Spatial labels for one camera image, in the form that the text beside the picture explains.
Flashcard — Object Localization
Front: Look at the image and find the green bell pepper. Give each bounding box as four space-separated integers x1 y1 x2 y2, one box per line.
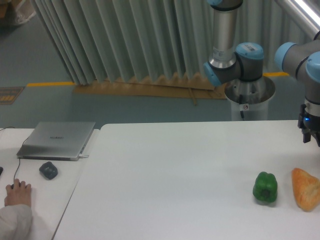
252 171 278 203

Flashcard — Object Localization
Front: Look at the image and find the pale green curtain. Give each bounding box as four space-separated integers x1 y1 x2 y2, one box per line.
32 0 311 85

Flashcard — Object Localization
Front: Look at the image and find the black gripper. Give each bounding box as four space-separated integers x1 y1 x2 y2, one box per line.
297 100 320 147

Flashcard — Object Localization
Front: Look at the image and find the person's hand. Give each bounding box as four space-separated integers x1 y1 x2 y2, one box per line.
4 178 32 207

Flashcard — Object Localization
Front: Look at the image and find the white sleeved forearm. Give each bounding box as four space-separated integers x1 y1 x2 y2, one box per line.
0 204 33 240

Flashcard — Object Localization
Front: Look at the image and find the clear plastic bag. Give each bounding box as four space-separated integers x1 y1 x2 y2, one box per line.
5 0 36 26

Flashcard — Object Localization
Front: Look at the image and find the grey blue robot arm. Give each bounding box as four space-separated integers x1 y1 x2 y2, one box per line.
203 0 320 143

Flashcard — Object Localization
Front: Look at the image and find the black round device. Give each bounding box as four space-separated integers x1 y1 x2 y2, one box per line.
39 161 58 180

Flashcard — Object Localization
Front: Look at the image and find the silver closed laptop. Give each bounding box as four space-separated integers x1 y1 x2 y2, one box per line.
16 121 96 161

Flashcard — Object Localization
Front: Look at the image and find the golden bread loaf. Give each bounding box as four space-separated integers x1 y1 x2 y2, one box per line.
291 168 320 212

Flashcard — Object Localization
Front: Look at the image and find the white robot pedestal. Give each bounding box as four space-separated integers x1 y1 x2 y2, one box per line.
224 76 276 121

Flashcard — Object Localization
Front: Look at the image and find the black mouse cable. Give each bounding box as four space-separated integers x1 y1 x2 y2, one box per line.
13 128 36 185

